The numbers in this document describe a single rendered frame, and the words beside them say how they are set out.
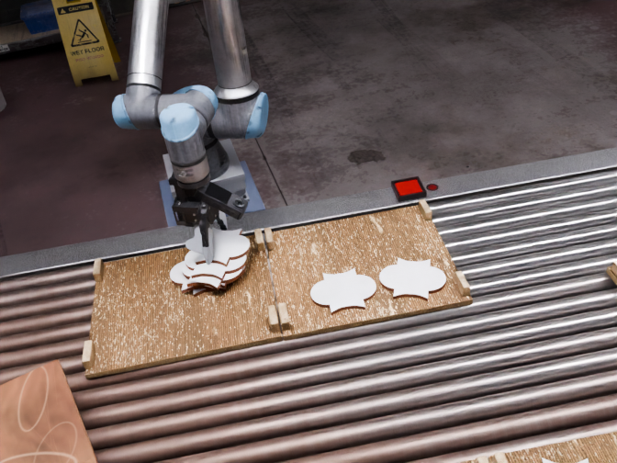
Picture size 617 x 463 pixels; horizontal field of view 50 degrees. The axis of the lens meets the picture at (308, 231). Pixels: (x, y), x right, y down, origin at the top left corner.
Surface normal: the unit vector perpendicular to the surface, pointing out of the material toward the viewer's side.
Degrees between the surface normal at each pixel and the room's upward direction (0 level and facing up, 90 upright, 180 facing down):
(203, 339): 0
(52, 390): 0
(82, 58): 78
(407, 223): 0
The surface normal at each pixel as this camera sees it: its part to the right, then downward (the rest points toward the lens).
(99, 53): 0.19, 0.42
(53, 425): -0.10, -0.77
